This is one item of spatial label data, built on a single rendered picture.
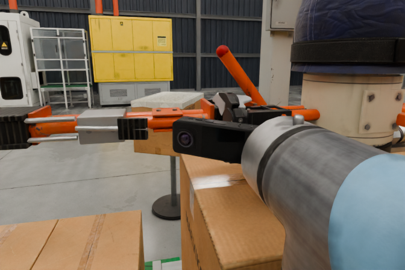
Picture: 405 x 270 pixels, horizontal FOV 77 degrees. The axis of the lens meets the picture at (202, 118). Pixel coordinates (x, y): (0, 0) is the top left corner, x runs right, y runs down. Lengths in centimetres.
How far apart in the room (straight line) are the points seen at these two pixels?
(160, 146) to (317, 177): 179
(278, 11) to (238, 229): 129
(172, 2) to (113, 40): 428
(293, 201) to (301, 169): 2
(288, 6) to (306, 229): 144
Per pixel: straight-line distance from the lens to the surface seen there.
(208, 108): 43
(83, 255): 126
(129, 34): 769
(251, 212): 43
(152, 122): 42
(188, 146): 32
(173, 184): 235
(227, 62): 45
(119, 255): 121
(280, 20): 153
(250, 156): 25
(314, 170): 18
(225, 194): 47
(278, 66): 158
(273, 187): 21
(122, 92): 777
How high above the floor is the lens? 131
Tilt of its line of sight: 13 degrees down
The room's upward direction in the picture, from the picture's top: straight up
